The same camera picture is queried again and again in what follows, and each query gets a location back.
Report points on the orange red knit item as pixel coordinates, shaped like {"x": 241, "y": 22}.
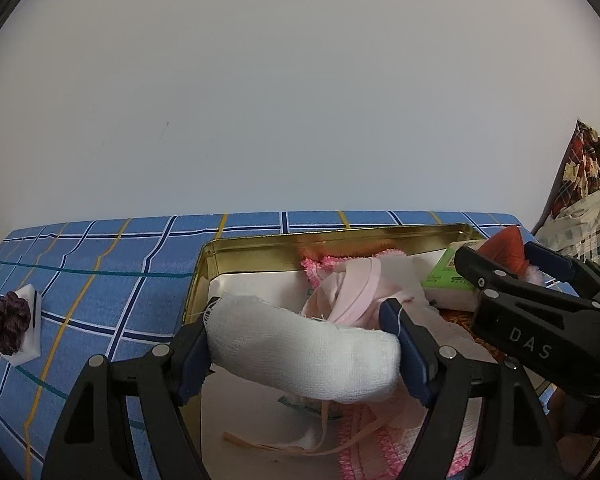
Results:
{"x": 505, "y": 250}

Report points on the orange patterned cloth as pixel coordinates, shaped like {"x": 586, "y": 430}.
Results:
{"x": 487, "y": 347}

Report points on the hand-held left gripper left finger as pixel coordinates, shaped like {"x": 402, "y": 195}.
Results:
{"x": 195, "y": 360}

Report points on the pink knitted cloth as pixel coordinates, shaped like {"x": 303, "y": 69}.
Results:
{"x": 375, "y": 435}

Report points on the light pink cloth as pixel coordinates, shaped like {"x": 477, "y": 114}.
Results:
{"x": 360, "y": 290}

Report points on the pink fluffy puff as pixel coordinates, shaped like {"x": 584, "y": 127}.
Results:
{"x": 534, "y": 274}

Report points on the dark maroon scrunchie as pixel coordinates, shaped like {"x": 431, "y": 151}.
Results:
{"x": 10, "y": 320}

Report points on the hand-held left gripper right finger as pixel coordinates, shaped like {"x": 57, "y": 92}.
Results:
{"x": 411, "y": 355}

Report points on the green tissue packet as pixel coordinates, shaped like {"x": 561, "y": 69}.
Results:
{"x": 445, "y": 270}

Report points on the beige ribbon strip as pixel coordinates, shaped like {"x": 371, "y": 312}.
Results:
{"x": 260, "y": 444}

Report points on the blue plaid bedsheet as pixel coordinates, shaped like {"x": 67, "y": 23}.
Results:
{"x": 105, "y": 280}

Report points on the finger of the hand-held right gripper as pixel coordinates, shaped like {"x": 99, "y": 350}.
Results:
{"x": 480, "y": 270}
{"x": 575, "y": 272}

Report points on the white checked cloth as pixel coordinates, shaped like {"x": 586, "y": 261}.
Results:
{"x": 585, "y": 235}

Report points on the gold metal tin box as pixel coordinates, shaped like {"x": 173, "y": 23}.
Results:
{"x": 330, "y": 245}

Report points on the red plaid printed cloth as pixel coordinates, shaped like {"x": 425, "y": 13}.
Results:
{"x": 587, "y": 160}

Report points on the white gauze roll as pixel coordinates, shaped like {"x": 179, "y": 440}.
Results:
{"x": 305, "y": 345}

